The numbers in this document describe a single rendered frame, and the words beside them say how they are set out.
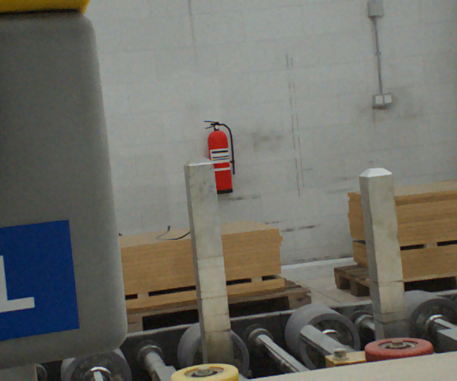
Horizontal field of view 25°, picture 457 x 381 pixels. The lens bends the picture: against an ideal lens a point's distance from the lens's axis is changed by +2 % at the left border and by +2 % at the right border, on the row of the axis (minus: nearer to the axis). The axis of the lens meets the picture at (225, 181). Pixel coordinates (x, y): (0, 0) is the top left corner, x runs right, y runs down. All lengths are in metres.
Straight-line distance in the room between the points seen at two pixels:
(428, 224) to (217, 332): 5.27
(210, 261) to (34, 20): 1.14
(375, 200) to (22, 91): 1.20
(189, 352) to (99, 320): 1.54
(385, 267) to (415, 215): 5.15
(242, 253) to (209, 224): 4.94
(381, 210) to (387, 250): 0.05
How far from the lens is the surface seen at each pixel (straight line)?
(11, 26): 0.19
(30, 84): 0.19
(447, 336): 1.72
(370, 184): 1.37
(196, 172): 1.32
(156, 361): 1.74
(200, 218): 1.32
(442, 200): 6.60
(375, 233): 1.38
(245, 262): 6.28
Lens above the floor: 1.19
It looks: 3 degrees down
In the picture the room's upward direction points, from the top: 6 degrees counter-clockwise
